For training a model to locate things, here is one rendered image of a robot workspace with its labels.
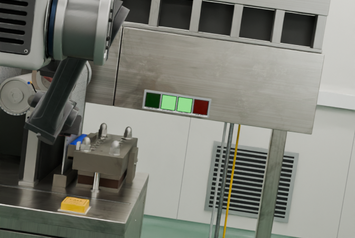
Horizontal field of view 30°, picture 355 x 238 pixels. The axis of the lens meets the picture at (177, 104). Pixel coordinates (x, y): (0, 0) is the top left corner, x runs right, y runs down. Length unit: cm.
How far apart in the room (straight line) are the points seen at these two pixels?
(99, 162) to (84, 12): 116
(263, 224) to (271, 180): 18
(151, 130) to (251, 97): 245
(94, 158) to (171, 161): 275
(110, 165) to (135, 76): 45
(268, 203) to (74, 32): 178
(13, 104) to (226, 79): 77
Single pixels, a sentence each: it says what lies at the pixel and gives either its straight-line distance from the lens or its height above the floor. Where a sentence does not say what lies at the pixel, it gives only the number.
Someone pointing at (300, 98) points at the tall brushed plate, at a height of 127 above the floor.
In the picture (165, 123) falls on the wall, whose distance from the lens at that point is 483.
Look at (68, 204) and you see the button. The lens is 196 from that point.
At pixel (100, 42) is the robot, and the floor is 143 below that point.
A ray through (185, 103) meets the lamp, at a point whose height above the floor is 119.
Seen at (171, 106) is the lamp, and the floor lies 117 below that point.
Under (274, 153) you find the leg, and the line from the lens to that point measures 265.
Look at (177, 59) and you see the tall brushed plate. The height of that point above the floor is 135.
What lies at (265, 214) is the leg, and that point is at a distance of 271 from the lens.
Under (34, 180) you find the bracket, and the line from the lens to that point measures 221.
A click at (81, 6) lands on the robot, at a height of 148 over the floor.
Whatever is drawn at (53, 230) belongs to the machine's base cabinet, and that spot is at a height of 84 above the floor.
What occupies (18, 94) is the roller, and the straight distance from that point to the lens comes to 222.
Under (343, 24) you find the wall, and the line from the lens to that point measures 485.
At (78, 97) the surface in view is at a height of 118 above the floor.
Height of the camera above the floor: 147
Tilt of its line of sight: 7 degrees down
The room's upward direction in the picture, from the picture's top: 8 degrees clockwise
